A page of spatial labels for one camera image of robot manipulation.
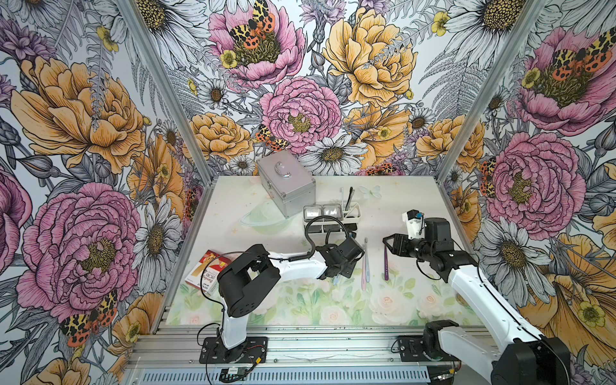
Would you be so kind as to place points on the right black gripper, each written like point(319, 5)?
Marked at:
point(399, 244)

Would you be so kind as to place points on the red white small box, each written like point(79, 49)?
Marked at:
point(205, 273)

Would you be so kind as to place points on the pale blue toothbrush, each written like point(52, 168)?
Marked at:
point(367, 262)

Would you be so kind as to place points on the black toothbrush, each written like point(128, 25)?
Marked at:
point(349, 198)

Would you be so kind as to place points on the light blue toothbrush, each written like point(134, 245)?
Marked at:
point(342, 200)

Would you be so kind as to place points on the purple toothbrush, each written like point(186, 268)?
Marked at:
point(386, 275)

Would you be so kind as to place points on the cream toothbrush holder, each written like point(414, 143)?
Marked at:
point(320, 219)

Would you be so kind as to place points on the clear glass bowl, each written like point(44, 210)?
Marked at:
point(266, 218)

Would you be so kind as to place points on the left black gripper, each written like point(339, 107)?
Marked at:
point(347, 270)

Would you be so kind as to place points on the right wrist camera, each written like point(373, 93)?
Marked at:
point(414, 221)

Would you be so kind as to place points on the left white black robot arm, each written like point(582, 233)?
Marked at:
point(246, 282)

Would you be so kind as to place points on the silver pink metal case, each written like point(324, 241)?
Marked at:
point(288, 183)

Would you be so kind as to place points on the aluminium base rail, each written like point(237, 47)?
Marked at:
point(311, 355)

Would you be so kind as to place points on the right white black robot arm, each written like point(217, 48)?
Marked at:
point(522, 354)

